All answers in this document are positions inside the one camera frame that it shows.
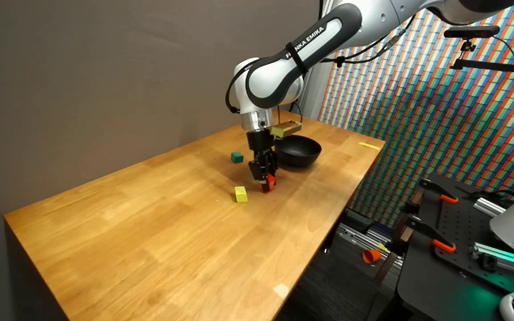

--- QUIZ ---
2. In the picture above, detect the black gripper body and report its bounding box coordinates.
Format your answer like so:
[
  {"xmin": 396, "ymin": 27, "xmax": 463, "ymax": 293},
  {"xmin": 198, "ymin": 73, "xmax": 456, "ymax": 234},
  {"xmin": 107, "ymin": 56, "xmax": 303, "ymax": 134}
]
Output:
[{"xmin": 244, "ymin": 131, "xmax": 278, "ymax": 172}]

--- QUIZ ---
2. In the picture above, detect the black bowl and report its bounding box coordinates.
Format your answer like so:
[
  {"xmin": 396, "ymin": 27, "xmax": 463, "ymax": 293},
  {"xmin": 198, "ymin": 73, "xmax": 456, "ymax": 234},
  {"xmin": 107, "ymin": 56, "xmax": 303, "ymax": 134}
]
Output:
[{"xmin": 272, "ymin": 134, "xmax": 322, "ymax": 172}]

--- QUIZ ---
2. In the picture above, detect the yellow block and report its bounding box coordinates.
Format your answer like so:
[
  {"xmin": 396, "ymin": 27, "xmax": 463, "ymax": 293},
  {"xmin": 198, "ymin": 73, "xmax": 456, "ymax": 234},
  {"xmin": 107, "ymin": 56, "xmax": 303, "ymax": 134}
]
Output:
[{"xmin": 231, "ymin": 184, "xmax": 249, "ymax": 205}]

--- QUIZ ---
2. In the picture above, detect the small orange cap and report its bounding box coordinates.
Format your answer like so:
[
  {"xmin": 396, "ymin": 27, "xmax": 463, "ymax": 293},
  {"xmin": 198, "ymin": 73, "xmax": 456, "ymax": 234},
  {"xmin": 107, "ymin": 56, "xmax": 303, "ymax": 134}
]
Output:
[{"xmin": 360, "ymin": 246, "xmax": 385, "ymax": 268}]

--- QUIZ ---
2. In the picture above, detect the multicolour patterned backdrop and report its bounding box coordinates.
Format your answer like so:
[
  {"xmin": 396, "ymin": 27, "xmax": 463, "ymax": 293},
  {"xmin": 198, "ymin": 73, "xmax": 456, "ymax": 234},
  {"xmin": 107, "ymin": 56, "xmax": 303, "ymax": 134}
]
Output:
[{"xmin": 317, "ymin": 7, "xmax": 514, "ymax": 229}]

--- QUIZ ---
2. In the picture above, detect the black perforated mounting board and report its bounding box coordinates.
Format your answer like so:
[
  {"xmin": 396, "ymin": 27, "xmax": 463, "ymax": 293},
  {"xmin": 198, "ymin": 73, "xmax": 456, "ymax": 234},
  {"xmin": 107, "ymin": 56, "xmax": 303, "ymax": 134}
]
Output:
[{"xmin": 396, "ymin": 175, "xmax": 514, "ymax": 321}]

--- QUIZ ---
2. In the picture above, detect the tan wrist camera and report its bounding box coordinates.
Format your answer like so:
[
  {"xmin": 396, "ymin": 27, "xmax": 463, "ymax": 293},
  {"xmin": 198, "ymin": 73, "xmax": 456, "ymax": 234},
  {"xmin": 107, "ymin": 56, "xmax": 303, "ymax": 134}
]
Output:
[{"xmin": 269, "ymin": 120, "xmax": 303, "ymax": 143}]

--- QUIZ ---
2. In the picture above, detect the black clamp orange handle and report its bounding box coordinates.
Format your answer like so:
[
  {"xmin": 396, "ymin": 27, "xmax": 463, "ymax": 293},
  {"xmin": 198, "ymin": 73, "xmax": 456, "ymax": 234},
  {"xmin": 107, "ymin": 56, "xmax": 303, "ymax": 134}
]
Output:
[
  {"xmin": 415, "ymin": 177, "xmax": 462, "ymax": 207},
  {"xmin": 403, "ymin": 214, "xmax": 458, "ymax": 255}
]

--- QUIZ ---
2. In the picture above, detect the aluminium extrusion rail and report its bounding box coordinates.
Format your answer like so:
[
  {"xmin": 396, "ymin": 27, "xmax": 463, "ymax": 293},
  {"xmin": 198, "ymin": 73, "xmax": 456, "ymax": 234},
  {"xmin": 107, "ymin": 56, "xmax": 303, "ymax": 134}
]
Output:
[
  {"xmin": 469, "ymin": 239, "xmax": 514, "ymax": 277},
  {"xmin": 472, "ymin": 196, "xmax": 508, "ymax": 218}
]

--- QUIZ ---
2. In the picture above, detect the black bar camera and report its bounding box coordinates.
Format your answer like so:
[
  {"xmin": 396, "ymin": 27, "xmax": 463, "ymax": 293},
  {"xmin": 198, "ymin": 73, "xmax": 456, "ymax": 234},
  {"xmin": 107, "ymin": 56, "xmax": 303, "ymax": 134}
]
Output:
[{"xmin": 442, "ymin": 24, "xmax": 501, "ymax": 41}]

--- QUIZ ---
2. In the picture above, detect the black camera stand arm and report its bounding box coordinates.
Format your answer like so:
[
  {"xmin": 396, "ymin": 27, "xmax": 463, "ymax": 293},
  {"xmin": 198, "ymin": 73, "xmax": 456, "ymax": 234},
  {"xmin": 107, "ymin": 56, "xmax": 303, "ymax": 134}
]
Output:
[{"xmin": 449, "ymin": 57, "xmax": 514, "ymax": 84}]

